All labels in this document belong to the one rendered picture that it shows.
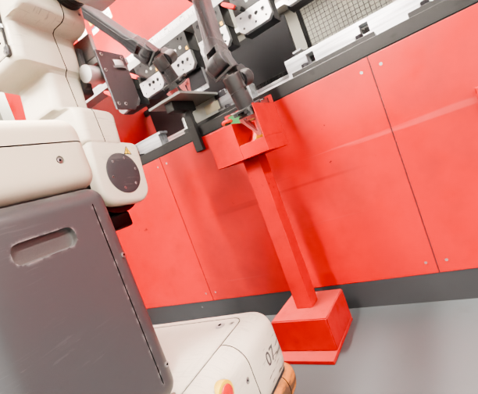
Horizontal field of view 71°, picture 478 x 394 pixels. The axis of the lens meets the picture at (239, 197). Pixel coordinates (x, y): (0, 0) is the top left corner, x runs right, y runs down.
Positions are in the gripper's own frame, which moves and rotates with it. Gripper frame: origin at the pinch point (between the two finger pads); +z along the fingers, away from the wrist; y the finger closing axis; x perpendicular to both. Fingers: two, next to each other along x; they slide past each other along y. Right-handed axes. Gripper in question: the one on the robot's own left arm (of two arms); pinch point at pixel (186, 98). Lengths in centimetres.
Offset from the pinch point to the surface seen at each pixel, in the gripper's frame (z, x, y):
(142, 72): -18.6, -17.0, 24.3
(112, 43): -37, -27, 37
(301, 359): 73, 78, -33
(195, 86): -0.8, -11.7, 0.0
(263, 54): 11, -63, -16
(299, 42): 66, -337, 40
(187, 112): 3.6, 8.6, -2.1
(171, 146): 12.7, 11.2, 14.3
